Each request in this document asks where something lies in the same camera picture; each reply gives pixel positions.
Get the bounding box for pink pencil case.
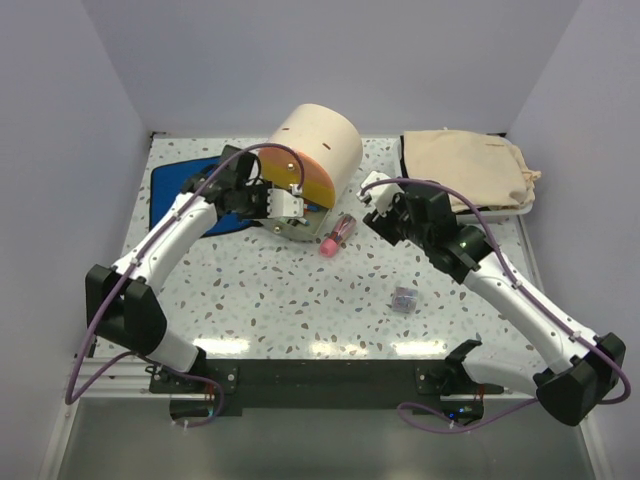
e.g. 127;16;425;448
319;214;357;258

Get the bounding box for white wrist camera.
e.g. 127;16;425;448
356;171;403;216
267;188;304;219

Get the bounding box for white tray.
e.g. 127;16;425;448
393;135;533;224

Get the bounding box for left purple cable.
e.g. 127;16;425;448
63;143;307;405

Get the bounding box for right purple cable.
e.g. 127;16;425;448
359;178;631;432

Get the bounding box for beige cloth bag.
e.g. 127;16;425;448
403;129;541;210

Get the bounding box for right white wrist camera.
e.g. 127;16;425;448
356;171;403;216

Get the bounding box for blue cloth mat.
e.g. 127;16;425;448
148;156;257;238

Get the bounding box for black cloth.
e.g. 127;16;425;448
398;156;411;178

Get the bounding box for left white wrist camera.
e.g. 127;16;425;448
267;188;304;219

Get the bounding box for beige round drawer cabinet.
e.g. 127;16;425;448
258;104;363;209

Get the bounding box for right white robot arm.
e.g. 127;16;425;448
358;176;631;426

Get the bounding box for clear box of clips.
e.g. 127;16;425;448
391;286;419;314

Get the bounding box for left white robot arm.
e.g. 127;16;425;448
80;145;274;392

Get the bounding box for purple cable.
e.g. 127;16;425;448
63;143;307;405
359;178;631;432

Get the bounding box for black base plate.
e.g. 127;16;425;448
146;359;503;420

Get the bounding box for grey bottom drawer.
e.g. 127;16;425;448
257;200;331;242

